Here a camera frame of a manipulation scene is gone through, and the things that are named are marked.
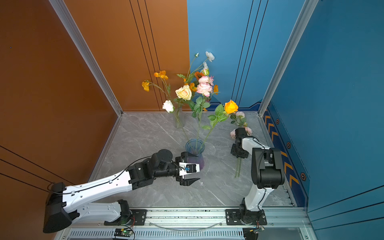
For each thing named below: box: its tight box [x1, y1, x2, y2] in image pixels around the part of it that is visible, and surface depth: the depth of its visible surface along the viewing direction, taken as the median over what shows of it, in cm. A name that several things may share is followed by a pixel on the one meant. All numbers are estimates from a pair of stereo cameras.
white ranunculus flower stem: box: [186, 51, 215, 77], surface depth 89 cm
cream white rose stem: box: [174, 85, 196, 109], surface depth 72 cm
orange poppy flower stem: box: [142, 70, 172, 103], surface depth 91 cm
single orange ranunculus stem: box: [199, 100, 239, 149], surface depth 69 cm
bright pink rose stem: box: [192, 76, 214, 145], surface depth 70 cm
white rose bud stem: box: [162, 100, 191, 142], surface depth 70 cm
